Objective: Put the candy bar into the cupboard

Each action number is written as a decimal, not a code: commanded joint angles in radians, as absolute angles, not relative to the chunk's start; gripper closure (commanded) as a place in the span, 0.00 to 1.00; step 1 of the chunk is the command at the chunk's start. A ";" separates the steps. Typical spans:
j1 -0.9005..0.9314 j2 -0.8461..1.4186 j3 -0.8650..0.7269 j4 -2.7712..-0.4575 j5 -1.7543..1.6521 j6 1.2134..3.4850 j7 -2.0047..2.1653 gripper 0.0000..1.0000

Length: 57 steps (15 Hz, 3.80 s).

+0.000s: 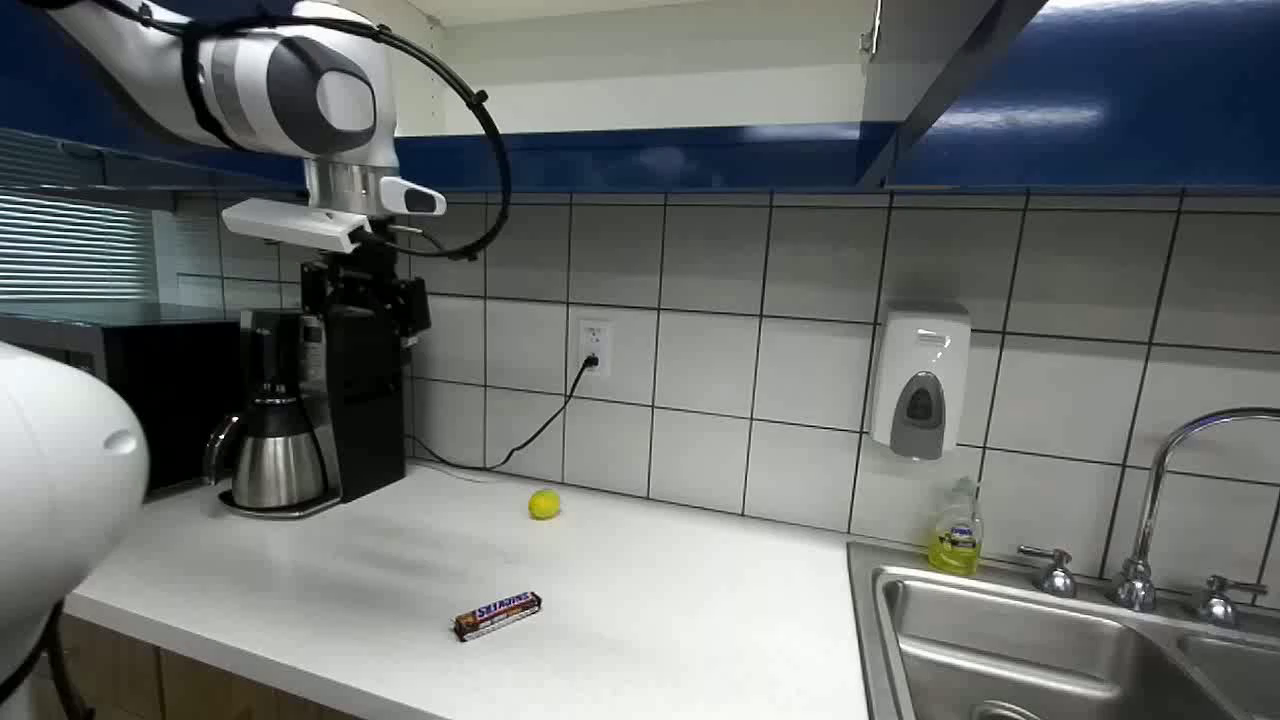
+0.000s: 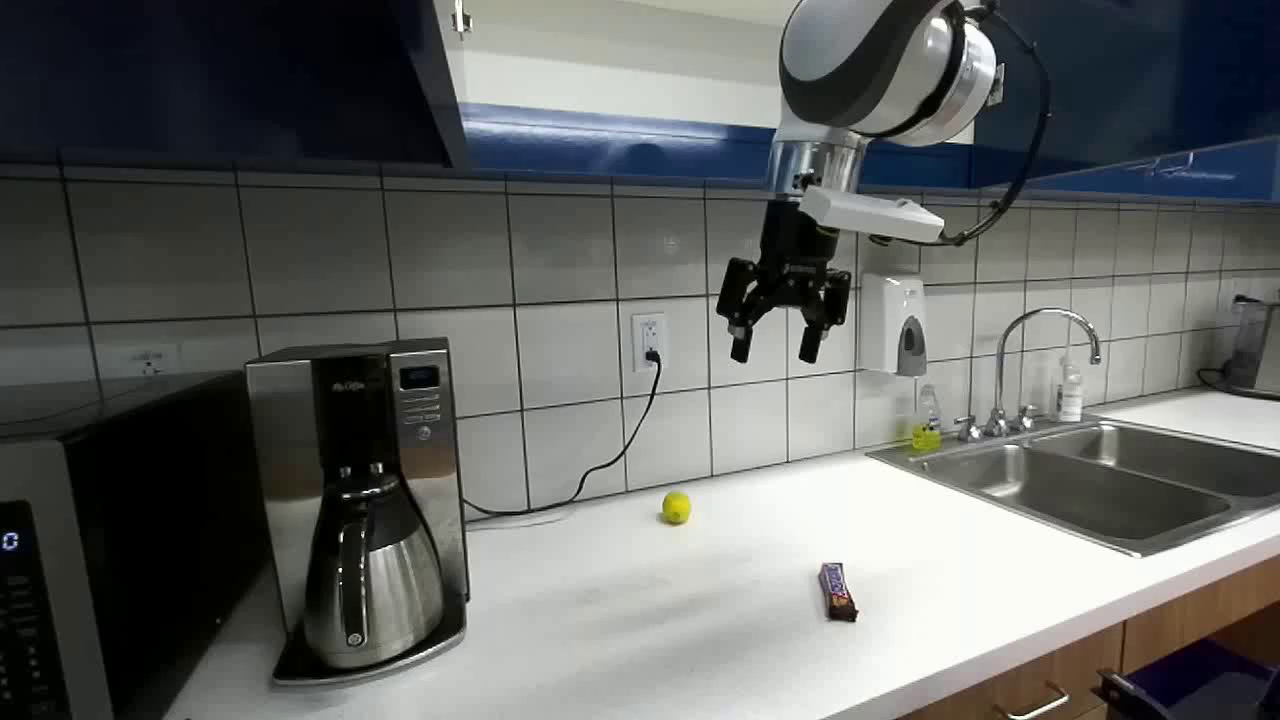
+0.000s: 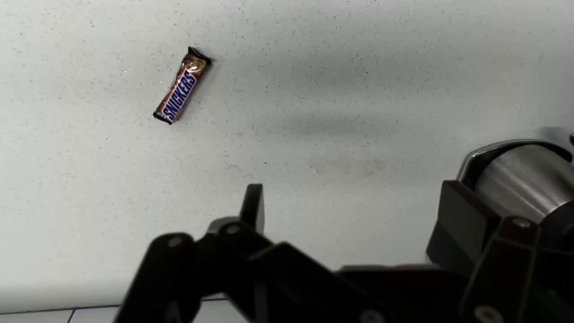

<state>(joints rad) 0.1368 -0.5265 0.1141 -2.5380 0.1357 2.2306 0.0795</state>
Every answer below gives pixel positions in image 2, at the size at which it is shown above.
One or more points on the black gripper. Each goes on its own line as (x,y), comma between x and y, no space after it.
(787,272)

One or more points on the brown candy bar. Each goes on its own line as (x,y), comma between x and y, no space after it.
(839,592)

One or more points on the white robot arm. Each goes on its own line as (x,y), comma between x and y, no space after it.
(849,72)

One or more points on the blue upper cupboard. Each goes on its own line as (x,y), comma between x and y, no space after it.
(1140,97)

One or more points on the white soap dispenser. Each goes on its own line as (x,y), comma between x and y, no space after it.
(892,335)

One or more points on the yellow dish soap bottle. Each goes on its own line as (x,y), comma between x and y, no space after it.
(922,435)

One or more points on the yellow ball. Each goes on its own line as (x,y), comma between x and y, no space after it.
(678,510)

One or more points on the chrome kitchen faucet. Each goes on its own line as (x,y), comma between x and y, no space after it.
(1027,368)

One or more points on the clear soap bottle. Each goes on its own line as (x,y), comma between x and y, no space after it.
(1070,393)

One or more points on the stainless steel double sink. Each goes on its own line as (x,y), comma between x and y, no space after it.
(1123,485)

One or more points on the stainless steel coffee maker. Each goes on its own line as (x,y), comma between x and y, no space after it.
(366,512)

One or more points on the dark appliance on counter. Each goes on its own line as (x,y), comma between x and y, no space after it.
(1253,367)

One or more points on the wooden lower drawer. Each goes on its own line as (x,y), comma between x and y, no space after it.
(1222,624)

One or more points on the blue bin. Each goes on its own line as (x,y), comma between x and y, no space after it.
(1203,682)

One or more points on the black microwave oven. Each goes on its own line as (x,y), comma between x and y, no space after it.
(128,526)

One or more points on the white wall outlet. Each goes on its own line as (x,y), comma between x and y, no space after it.
(651,336)

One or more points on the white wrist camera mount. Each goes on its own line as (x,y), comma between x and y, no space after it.
(869,212)

